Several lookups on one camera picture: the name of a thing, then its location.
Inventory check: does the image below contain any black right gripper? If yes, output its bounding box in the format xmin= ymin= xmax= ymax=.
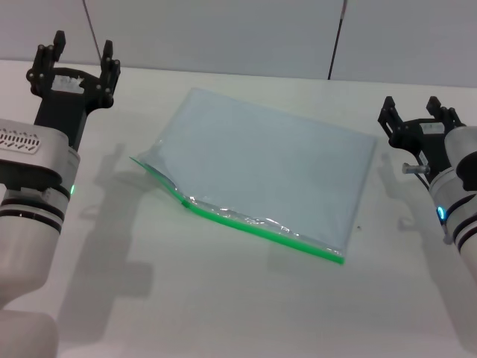
xmin=377 ymin=95 xmax=467 ymax=177

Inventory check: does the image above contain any right gripper cable with connector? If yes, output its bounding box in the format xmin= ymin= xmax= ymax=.
xmin=401 ymin=162 xmax=434 ymax=188

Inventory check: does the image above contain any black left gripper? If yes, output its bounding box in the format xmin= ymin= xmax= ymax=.
xmin=25 ymin=30 xmax=122 ymax=152

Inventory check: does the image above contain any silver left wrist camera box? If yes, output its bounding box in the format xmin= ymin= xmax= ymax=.
xmin=0 ymin=118 xmax=81 ymax=187

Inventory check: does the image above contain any clear green-edged document bag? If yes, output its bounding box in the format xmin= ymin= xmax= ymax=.
xmin=129 ymin=87 xmax=379 ymax=266

